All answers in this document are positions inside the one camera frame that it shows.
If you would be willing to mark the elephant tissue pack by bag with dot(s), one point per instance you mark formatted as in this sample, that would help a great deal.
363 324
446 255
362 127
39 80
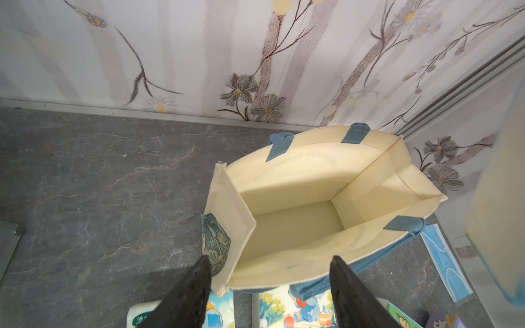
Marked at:
278 308

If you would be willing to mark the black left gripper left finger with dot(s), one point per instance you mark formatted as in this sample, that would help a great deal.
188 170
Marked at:
185 304

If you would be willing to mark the cream canvas tote bag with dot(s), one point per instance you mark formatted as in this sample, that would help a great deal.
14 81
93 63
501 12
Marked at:
279 215

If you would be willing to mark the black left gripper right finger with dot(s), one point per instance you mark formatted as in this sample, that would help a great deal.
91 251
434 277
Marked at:
354 305

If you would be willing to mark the white blue tissue pack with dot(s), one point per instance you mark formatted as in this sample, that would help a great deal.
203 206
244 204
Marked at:
495 220

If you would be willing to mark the blue face mask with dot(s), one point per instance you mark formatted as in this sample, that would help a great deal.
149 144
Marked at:
446 264

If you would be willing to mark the purple tissue pack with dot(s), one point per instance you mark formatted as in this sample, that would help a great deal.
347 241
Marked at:
441 320

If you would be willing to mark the elephant tissue pack far left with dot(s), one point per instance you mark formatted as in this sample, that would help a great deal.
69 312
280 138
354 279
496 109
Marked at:
220 311

